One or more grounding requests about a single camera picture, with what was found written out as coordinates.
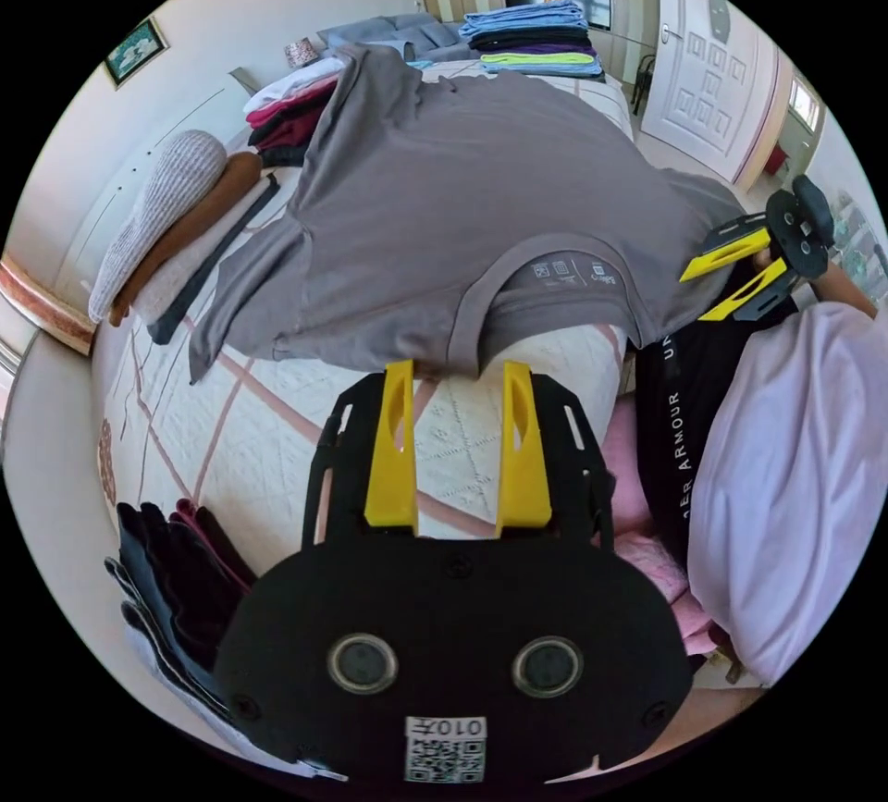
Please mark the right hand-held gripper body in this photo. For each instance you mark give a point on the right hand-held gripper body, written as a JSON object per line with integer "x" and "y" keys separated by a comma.
{"x": 798, "y": 233}

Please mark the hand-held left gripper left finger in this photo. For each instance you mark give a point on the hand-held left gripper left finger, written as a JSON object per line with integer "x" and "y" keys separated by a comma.
{"x": 390, "y": 469}

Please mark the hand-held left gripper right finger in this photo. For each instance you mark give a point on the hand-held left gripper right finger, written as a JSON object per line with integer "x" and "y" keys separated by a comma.
{"x": 525, "y": 476}

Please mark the brown short sleeve shirt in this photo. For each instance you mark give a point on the brown short sleeve shirt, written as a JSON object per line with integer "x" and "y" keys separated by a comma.
{"x": 451, "y": 191}

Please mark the person's right forearm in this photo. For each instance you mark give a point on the person's right forearm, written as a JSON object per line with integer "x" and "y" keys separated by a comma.
{"x": 843, "y": 287}

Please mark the person's right hand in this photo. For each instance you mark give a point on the person's right hand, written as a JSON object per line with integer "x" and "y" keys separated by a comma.
{"x": 766, "y": 257}

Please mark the bed with white quilt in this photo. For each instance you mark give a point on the bed with white quilt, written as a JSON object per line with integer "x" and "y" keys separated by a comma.
{"x": 277, "y": 427}

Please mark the person's body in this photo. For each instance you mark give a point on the person's body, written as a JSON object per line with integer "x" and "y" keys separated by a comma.
{"x": 777, "y": 469}

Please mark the white panelled door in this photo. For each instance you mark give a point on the white panelled door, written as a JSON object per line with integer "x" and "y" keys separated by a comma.
{"x": 714, "y": 80}

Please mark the dark chair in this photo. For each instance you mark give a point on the dark chair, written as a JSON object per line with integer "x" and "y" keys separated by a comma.
{"x": 644, "y": 84}

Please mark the pile of clothes black and maroon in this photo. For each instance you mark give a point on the pile of clothes black and maroon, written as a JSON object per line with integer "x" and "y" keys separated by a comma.
{"x": 177, "y": 580}

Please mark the pile of clothes blue and black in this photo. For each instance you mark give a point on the pile of clothes blue and black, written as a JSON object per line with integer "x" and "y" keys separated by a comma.
{"x": 531, "y": 39}

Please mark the brown pillow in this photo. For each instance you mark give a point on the brown pillow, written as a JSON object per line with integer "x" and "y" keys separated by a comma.
{"x": 201, "y": 212}

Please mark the grey knitted pillow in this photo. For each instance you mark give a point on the grey knitted pillow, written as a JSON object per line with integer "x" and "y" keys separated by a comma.
{"x": 163, "y": 205}

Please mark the pile of clothes white and red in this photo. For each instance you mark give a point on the pile of clothes white and red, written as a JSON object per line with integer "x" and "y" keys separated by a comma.
{"x": 288, "y": 115}

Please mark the patterned table lamp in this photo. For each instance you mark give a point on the patterned table lamp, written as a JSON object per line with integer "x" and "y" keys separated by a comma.
{"x": 300, "y": 53}

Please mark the large framed wall picture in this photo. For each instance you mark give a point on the large framed wall picture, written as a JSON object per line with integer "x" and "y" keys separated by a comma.
{"x": 136, "y": 53}

